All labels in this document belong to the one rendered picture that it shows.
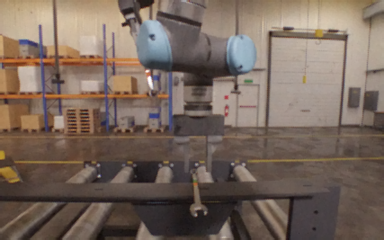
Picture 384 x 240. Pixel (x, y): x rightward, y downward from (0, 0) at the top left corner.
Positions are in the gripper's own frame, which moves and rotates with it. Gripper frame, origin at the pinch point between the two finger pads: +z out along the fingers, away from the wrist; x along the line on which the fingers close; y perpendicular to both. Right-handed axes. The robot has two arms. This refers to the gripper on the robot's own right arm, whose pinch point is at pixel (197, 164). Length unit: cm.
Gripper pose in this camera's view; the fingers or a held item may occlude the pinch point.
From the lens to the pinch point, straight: 52.1
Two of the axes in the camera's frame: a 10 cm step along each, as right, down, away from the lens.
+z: 0.0, 9.9, 1.1
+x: 10.0, 0.0, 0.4
